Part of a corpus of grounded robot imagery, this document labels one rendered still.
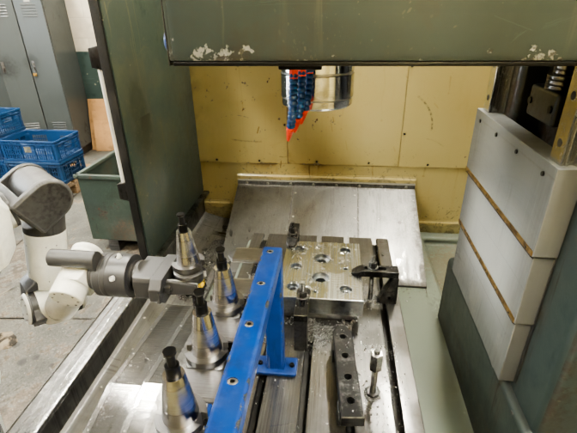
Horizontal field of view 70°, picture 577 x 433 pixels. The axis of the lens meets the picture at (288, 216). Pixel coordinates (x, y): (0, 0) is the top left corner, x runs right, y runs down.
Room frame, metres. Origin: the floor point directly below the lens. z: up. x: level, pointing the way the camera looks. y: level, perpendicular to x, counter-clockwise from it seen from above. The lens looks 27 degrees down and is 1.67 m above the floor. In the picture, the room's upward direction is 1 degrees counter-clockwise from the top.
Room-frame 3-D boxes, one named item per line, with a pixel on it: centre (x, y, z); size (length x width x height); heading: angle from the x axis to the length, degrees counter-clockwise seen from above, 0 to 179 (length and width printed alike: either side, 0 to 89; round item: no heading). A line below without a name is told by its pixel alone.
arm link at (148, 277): (0.69, 0.29, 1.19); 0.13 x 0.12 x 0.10; 173
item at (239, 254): (0.73, 0.09, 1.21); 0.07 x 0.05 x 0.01; 83
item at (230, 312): (0.57, 0.11, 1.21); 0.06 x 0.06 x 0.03
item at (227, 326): (0.51, 0.12, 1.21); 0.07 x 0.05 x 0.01; 83
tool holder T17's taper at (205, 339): (0.46, 0.12, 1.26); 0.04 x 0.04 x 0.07
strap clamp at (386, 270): (0.97, -0.24, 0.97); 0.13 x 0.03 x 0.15; 83
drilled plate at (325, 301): (1.01, -0.09, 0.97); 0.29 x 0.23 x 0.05; 173
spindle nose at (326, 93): (0.95, -0.07, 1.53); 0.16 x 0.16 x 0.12
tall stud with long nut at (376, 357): (0.64, -0.18, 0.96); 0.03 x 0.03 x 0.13
